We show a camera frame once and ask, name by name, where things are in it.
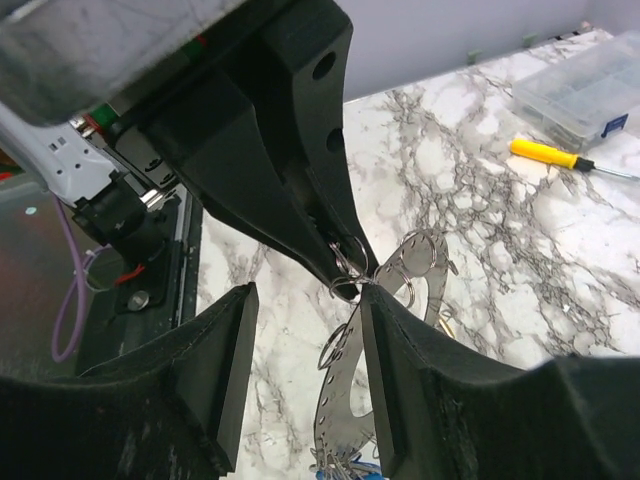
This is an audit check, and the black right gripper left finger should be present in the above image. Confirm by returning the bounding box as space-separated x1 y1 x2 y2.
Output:
1 283 259 479

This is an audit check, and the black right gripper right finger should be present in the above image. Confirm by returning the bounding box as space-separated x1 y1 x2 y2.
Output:
361 286 639 479

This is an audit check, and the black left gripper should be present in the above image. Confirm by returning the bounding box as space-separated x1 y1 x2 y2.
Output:
84 1 375 300

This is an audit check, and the blue key tag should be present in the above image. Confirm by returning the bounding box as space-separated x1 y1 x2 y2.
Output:
309 461 386 480

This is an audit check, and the small split key ring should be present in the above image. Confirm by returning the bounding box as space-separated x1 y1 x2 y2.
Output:
327 234 371 301

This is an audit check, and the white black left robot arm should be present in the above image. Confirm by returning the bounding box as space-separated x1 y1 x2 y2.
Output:
1 1 378 300

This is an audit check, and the yellow black screwdriver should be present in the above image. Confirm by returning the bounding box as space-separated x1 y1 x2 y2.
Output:
510 139 639 182

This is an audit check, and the clear plastic parts box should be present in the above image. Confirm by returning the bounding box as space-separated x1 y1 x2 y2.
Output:
512 30 639 153

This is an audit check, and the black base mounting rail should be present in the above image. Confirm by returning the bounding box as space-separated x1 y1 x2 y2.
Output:
75 186 203 374

